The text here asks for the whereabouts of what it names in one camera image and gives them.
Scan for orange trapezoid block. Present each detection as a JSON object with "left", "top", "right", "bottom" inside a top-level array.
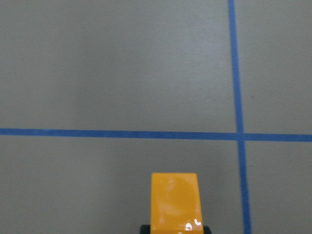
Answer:
[{"left": 150, "top": 173, "right": 204, "bottom": 234}]

